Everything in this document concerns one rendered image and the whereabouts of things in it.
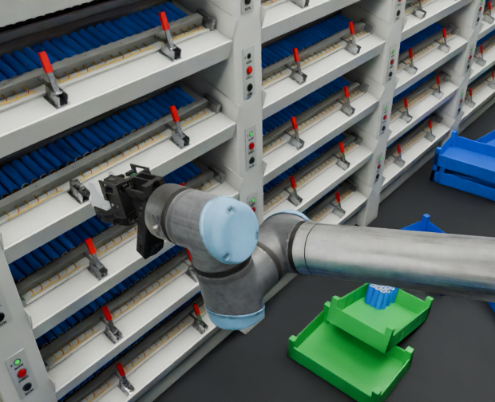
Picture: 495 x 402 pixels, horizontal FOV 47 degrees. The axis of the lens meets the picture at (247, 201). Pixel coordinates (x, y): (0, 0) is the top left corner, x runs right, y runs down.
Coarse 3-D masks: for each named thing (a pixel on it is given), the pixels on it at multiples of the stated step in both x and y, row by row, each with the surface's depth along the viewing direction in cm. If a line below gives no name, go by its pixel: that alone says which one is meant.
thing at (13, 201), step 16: (192, 112) 132; (144, 128) 123; (160, 128) 126; (112, 144) 118; (128, 144) 120; (80, 160) 113; (96, 160) 115; (48, 176) 109; (64, 176) 110; (16, 192) 105; (32, 192) 106; (0, 208) 102
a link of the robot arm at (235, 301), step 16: (256, 256) 89; (224, 272) 82; (240, 272) 83; (256, 272) 87; (272, 272) 90; (208, 288) 84; (224, 288) 83; (240, 288) 84; (256, 288) 87; (208, 304) 86; (224, 304) 85; (240, 304) 85; (256, 304) 87; (224, 320) 86; (240, 320) 86; (256, 320) 88
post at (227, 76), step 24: (216, 0) 121; (240, 24) 123; (240, 48) 126; (216, 72) 132; (240, 72) 129; (240, 96) 132; (240, 120) 136; (240, 144) 139; (240, 168) 143; (240, 192) 147
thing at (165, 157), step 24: (192, 96) 139; (216, 96) 135; (192, 120) 132; (216, 120) 134; (144, 144) 123; (168, 144) 125; (192, 144) 127; (216, 144) 134; (96, 168) 116; (120, 168) 117; (168, 168) 124; (48, 192) 109; (24, 216) 104; (48, 216) 105; (72, 216) 108; (0, 240) 97; (24, 240) 101; (48, 240) 107
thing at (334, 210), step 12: (348, 180) 212; (360, 180) 210; (336, 192) 199; (348, 192) 212; (360, 192) 213; (312, 204) 202; (324, 204) 202; (336, 204) 206; (348, 204) 208; (360, 204) 209; (312, 216) 198; (324, 216) 200; (336, 216) 202; (348, 216) 206
